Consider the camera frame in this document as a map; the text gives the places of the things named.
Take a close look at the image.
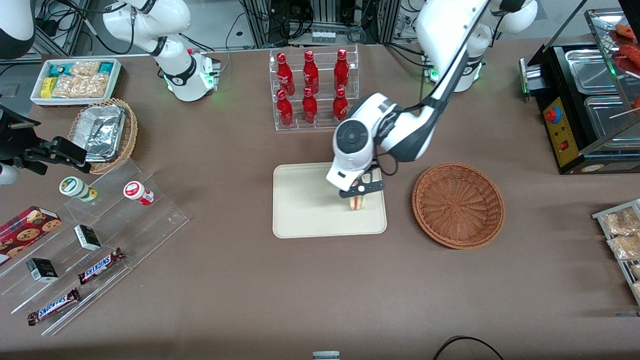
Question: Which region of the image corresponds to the grey wire rack tray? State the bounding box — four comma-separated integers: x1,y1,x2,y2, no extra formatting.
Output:
592,198,640,306

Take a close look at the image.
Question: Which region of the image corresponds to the Snickers chocolate bar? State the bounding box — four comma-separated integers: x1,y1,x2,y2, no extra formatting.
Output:
27,287,81,327
77,247,126,286

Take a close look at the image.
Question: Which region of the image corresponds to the aluminium foil container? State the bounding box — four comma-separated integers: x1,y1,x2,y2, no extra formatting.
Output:
79,104,126,162

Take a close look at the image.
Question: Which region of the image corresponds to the cream rectangular serving tray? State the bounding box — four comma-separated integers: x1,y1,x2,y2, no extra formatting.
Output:
272,160,388,239

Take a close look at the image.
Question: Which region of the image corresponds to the clear fried snack pack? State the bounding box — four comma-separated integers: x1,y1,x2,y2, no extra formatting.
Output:
607,233,640,261
602,207,640,236

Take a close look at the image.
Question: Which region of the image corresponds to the clear rice cracker pack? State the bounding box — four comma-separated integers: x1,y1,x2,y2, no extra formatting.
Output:
52,73,110,99

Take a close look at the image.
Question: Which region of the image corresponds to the triangular sandwich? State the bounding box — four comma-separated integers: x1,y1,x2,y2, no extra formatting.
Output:
348,169,382,212

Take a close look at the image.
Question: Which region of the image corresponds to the red soda bottle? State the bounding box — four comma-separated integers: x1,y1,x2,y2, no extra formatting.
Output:
333,49,350,92
276,89,294,127
302,87,318,125
332,88,349,124
276,52,296,96
303,50,320,95

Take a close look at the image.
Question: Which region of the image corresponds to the tan oval wicker basket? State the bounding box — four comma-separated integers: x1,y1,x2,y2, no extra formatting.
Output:
67,97,139,175

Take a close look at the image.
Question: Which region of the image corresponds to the green lid cup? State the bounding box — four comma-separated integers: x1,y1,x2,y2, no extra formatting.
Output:
59,176,99,203

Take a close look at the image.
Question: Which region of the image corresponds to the red plaid cookie box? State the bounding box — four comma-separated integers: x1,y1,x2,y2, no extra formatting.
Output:
0,205,63,266

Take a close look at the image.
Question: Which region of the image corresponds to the clear acrylic stepped display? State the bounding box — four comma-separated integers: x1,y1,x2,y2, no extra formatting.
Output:
0,158,190,337

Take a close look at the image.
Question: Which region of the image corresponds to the red lid cup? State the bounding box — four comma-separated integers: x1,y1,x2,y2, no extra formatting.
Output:
123,180,155,207

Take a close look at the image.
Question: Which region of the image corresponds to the round brown wicker basket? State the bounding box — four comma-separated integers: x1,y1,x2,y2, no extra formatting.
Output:
412,162,505,250

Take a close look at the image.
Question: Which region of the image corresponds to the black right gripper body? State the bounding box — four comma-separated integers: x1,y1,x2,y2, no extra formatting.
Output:
0,104,45,168

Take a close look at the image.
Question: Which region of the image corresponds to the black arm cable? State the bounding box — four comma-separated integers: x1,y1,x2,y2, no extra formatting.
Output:
372,150,399,177

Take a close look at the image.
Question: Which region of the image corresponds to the red sausage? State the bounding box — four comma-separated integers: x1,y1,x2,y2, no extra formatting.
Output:
610,22,640,76

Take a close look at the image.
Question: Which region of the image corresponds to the stainless steel pan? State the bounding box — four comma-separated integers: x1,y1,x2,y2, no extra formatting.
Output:
565,48,627,95
583,94,640,141

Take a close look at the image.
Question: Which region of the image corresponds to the black floor cable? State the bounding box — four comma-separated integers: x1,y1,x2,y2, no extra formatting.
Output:
432,335,506,360

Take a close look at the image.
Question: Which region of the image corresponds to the aluminium frame rack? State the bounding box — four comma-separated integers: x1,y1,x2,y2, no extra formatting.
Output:
239,0,402,49

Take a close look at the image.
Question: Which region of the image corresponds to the clear acrylic bottle rack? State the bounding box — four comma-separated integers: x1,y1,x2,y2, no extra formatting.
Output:
269,44,360,132

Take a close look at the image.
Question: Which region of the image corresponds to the white rectangular snack bin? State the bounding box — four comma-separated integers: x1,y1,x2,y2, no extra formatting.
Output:
30,58,124,107

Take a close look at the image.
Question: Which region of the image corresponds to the small black box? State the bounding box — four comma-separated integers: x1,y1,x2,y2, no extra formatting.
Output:
26,258,59,283
74,224,102,252

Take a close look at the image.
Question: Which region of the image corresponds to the black food warmer machine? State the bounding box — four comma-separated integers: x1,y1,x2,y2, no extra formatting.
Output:
518,7,640,176

